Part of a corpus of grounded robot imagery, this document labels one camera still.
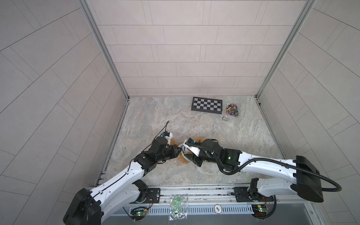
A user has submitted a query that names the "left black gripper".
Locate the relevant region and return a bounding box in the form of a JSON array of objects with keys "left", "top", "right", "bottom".
[{"left": 154, "top": 145, "right": 182, "bottom": 163}]

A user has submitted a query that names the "brown teddy bear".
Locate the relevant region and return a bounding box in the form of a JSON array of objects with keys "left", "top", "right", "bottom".
[{"left": 170, "top": 137, "right": 205, "bottom": 164}]

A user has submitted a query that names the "blue white striped sweater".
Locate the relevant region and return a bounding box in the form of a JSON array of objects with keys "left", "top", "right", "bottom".
[{"left": 179, "top": 139, "right": 192, "bottom": 158}]

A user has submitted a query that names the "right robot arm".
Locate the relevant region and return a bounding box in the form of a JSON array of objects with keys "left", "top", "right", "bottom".
[{"left": 182, "top": 138, "right": 323, "bottom": 203}]

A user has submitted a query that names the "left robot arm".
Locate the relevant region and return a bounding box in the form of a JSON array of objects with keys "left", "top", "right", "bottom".
[{"left": 63, "top": 132, "right": 181, "bottom": 225}]

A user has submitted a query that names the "black white chessboard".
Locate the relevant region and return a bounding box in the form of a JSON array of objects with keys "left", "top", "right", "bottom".
[{"left": 191, "top": 97, "right": 223, "bottom": 114}]

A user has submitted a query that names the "clear bag with green parts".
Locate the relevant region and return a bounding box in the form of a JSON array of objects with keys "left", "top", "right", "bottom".
[{"left": 169, "top": 195, "right": 188, "bottom": 221}]

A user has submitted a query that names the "bag of colourful small parts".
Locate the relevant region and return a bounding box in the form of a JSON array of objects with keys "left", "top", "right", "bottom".
[{"left": 226, "top": 104, "right": 239, "bottom": 117}]

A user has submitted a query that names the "round white sticker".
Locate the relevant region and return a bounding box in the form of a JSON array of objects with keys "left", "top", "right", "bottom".
[{"left": 214, "top": 204, "right": 222, "bottom": 214}]

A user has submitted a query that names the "left circuit board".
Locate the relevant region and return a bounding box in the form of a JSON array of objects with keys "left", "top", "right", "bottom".
[{"left": 130, "top": 206, "right": 149, "bottom": 221}]

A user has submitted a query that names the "circuit board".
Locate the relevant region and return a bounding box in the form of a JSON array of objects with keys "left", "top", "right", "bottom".
[
  {"left": 130, "top": 206, "right": 149, "bottom": 221},
  {"left": 251, "top": 204, "right": 268, "bottom": 218}
]

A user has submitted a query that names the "right circuit board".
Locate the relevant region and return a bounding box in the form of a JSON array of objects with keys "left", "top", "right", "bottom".
[{"left": 251, "top": 204, "right": 268, "bottom": 218}]

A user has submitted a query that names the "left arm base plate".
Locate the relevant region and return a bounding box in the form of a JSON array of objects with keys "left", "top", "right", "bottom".
[{"left": 128, "top": 188, "right": 161, "bottom": 204}]

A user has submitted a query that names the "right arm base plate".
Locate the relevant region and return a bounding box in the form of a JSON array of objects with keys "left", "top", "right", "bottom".
[{"left": 230, "top": 187, "right": 274, "bottom": 203}]

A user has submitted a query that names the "aluminium mounting rail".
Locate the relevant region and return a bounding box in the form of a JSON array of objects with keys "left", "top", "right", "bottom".
[{"left": 78, "top": 184, "right": 316, "bottom": 208}]

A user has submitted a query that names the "black corrugated cable hose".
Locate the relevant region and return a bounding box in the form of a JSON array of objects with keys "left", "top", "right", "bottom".
[{"left": 185, "top": 137, "right": 343, "bottom": 219}]

